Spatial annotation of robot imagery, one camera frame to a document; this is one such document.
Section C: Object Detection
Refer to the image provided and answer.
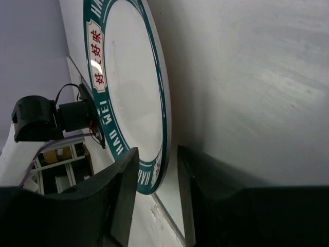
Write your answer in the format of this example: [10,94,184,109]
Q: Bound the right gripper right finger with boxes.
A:
[177,146,328,246]

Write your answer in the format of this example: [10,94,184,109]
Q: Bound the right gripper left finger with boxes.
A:
[1,148,139,246]

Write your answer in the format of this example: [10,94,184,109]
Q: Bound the white plate teal rim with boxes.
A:
[83,1,171,195]

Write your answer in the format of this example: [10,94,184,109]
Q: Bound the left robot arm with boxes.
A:
[1,83,105,187]

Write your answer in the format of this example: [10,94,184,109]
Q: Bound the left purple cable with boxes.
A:
[17,132,95,187]

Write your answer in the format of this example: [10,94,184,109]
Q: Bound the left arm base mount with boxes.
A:
[79,83,106,149]

